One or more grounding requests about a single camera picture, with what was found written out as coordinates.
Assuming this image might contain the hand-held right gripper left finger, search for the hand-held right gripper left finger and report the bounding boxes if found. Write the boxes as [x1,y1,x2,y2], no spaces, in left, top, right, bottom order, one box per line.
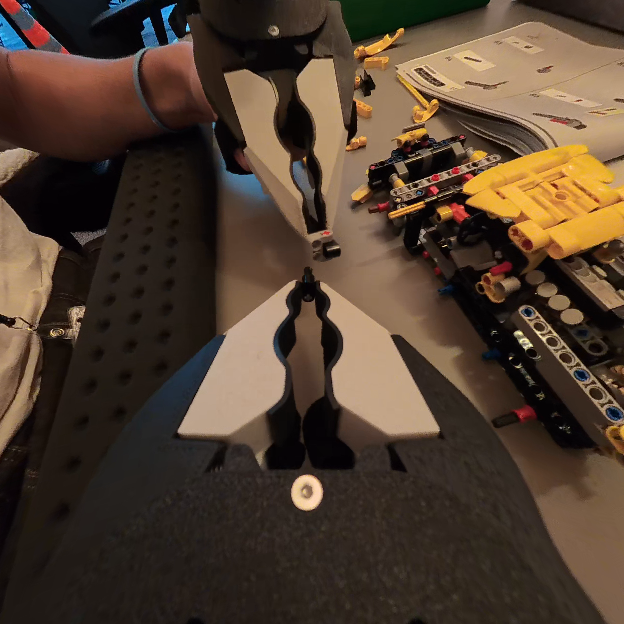
[177,280,299,464]

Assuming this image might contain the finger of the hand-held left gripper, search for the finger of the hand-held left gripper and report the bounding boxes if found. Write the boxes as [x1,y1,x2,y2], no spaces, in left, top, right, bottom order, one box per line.
[295,58,349,228]
[224,68,313,235]

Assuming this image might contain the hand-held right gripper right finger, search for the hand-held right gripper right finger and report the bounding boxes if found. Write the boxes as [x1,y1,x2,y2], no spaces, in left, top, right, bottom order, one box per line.
[316,282,441,451]

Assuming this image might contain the grey connector with red pin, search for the grey connector with red pin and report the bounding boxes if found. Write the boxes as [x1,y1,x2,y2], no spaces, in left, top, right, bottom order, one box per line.
[308,228,341,263]

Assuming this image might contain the person's left forearm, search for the person's left forearm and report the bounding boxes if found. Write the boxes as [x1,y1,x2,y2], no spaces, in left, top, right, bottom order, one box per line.
[0,46,164,162]

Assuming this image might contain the grey desk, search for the grey desk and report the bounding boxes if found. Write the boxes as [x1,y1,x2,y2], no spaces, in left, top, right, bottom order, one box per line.
[210,0,624,624]

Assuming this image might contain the person's left hand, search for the person's left hand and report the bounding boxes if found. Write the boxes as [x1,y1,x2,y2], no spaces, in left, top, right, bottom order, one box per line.
[153,41,218,132]

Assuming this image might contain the pile of loose building pieces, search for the pile of loose building pieces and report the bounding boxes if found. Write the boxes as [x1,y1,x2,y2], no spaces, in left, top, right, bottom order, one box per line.
[345,28,406,152]

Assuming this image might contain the yellow piece with long rod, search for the yellow piece with long rod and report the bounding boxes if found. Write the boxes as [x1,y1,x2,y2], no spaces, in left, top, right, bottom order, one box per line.
[397,75,440,124]

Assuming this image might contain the blue wristband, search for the blue wristband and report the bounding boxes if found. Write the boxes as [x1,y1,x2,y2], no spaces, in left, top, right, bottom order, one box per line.
[133,46,176,134]

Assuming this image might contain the green storage bin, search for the green storage bin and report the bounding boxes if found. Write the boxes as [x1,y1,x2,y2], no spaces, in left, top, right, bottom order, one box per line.
[339,0,491,43]

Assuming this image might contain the open instruction booklet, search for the open instruction booklet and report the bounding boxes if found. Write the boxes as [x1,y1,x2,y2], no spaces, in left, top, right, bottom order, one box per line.
[396,22,624,164]

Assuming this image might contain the orange traffic cone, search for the orange traffic cone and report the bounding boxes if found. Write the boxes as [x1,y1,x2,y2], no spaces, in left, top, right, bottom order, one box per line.
[0,0,69,55]

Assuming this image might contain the partly built yellow toy car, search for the partly built yellow toy car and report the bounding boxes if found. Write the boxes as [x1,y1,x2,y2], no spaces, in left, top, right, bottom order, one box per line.
[351,128,624,457]

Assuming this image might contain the white t-shirt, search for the white t-shirt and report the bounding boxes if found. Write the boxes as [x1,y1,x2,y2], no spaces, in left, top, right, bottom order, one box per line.
[0,149,62,455]

